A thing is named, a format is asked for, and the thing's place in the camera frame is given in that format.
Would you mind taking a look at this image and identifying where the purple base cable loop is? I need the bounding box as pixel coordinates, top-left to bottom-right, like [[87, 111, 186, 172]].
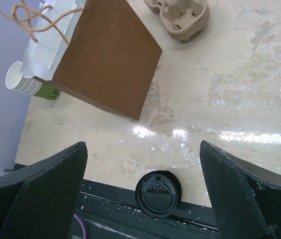
[[73, 214, 88, 239]]

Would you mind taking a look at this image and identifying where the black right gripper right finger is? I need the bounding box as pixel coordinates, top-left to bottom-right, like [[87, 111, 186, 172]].
[[200, 141, 281, 239]]

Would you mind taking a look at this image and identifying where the black table front rail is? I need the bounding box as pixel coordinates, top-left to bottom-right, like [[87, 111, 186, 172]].
[[75, 180, 221, 239]]

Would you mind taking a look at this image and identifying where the stack of black cup lids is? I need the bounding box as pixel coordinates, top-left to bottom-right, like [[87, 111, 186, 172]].
[[135, 170, 182, 219]]

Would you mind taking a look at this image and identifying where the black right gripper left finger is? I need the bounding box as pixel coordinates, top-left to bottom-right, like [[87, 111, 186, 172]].
[[0, 142, 88, 239]]

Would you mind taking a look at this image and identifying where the brown paper bag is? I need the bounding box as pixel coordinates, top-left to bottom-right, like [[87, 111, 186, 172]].
[[8, 0, 162, 120]]

